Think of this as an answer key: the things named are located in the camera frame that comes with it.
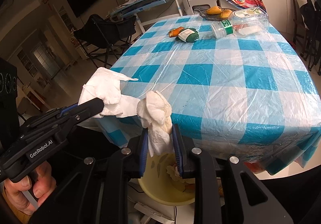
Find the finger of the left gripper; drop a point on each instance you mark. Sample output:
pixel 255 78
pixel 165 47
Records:
pixel 79 113
pixel 58 116

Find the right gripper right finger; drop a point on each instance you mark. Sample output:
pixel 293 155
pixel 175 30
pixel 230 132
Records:
pixel 192 161

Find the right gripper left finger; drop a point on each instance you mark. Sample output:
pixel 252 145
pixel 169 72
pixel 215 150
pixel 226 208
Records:
pixel 136 161

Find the white tissue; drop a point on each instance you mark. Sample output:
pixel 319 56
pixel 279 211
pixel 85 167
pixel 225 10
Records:
pixel 154 112
pixel 105 85

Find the orange peel piece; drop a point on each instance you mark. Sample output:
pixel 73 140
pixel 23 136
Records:
pixel 175 32

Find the green cloth with label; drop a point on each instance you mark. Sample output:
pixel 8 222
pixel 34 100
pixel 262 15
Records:
pixel 188 35

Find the clear plastic bottle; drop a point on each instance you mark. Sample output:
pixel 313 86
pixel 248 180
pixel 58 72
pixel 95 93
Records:
pixel 242 23

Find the yellow plastic trash basin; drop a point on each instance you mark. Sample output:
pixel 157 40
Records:
pixel 161 184

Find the person's left hand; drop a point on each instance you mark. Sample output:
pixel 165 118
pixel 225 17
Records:
pixel 44 185

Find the black folding camp chair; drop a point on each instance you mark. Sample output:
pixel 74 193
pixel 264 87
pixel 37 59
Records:
pixel 101 38

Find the blue white checkered tablecloth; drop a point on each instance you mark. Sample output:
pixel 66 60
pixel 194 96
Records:
pixel 252 97

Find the blue study desk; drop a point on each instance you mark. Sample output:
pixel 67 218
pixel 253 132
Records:
pixel 143 5

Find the dark fruit basket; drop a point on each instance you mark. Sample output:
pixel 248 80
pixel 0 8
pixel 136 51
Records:
pixel 213 17

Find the right mango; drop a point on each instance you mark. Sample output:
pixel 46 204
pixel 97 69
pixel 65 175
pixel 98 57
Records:
pixel 225 13

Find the mango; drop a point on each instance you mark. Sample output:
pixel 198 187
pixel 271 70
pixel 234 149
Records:
pixel 216 10
pixel 225 13

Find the left mango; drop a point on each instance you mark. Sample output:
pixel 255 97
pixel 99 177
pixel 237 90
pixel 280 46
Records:
pixel 216 10

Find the dark folded chairs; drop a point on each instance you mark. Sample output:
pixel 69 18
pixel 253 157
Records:
pixel 306 34

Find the white sack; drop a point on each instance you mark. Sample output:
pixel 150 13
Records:
pixel 306 6

